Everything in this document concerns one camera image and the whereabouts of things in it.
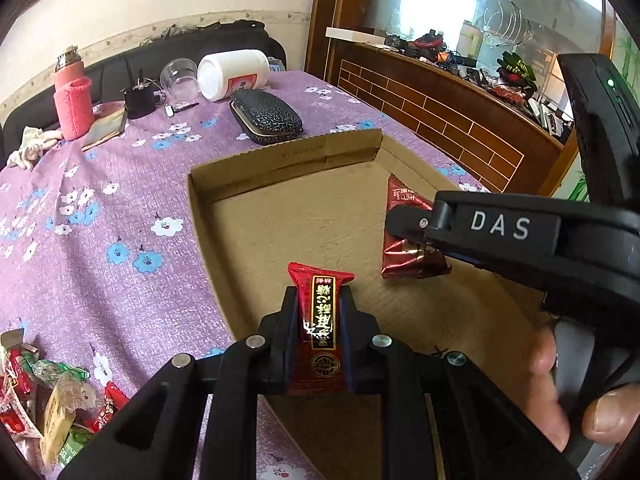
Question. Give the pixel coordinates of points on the clutter of small items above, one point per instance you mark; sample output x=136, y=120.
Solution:
x=505, y=75

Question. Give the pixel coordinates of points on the small black pouch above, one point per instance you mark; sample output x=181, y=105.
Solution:
x=140, y=102

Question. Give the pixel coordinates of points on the purple floral tablecloth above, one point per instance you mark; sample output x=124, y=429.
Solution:
x=125, y=185

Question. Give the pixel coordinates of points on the red black label snack packet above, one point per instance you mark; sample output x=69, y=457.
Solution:
x=320, y=310

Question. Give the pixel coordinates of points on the pink thermos bottle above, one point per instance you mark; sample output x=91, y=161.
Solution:
x=74, y=105

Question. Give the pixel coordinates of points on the dark red foil snack packet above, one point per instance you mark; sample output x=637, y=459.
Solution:
x=402, y=192

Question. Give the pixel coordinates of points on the white plastic jar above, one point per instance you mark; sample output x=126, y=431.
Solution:
x=235, y=72

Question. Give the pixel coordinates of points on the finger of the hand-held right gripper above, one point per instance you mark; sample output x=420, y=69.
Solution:
x=407, y=222

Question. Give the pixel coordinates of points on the cardboard box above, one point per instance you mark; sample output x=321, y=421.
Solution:
x=300, y=230

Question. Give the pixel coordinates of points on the flat white box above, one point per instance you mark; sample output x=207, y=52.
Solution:
x=350, y=34

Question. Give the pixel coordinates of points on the pile of mixed snacks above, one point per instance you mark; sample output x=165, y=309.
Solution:
x=60, y=410

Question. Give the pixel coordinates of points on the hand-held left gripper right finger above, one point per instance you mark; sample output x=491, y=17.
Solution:
x=351, y=370

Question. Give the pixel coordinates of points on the white rag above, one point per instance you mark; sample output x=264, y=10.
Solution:
x=30, y=150

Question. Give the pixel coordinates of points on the black sofa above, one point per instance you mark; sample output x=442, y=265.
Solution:
x=110, y=72

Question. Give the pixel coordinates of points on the person's right hand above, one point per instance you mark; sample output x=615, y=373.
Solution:
x=542, y=390

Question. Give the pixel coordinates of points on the wooden partition cabinet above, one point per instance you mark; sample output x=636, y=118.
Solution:
x=425, y=120

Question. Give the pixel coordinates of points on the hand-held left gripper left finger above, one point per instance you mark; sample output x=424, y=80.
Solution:
x=287, y=355

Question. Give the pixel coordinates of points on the black glasses case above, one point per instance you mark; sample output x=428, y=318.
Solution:
x=265, y=117

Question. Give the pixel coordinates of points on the clear plastic cup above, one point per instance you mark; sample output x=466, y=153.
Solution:
x=180, y=82

